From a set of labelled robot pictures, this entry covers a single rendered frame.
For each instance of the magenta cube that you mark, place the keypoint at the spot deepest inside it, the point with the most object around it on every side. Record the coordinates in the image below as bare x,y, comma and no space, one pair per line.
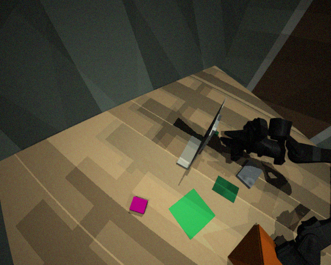
138,205

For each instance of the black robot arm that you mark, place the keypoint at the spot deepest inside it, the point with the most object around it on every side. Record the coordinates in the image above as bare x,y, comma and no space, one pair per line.
312,235

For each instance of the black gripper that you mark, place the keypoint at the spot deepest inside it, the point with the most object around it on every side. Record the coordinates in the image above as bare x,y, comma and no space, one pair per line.
255,141

